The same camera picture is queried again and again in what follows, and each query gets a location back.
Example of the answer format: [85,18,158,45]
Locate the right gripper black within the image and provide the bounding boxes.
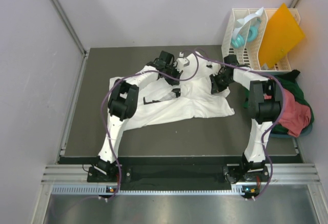
[209,71,233,95]

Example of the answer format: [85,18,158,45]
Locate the white printed t shirt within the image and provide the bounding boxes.
[124,54,235,131]

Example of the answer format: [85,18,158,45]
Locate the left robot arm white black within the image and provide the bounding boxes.
[87,51,182,182]

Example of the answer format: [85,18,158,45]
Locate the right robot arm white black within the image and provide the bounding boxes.
[210,54,283,184]

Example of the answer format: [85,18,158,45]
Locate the white plastic file organizer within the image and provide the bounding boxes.
[221,8,292,74]

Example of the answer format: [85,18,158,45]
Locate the teal white headphones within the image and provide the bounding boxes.
[231,7,264,49]

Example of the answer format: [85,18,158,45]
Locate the green t shirt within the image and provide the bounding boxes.
[242,69,315,135]

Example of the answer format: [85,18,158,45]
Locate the orange plastic folder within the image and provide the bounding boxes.
[258,3,305,69]

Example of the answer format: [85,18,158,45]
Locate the pink t shirt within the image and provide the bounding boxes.
[263,77,312,138]

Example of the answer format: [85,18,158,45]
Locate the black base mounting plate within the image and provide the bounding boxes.
[88,156,269,184]

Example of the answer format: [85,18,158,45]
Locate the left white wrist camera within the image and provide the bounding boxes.
[174,52,190,72]

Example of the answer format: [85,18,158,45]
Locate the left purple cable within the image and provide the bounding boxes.
[100,49,200,203]

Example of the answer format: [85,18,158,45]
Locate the purple cable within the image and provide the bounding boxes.
[100,49,200,203]
[194,48,286,201]

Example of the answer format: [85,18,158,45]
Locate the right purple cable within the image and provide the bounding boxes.
[194,48,286,201]

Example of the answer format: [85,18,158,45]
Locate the grey slotted cable duct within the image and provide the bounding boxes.
[51,185,255,196]

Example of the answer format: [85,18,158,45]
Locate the aluminium frame rail front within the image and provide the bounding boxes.
[41,164,320,185]

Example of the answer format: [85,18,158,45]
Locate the aluminium corner post left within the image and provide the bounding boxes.
[50,0,87,56]

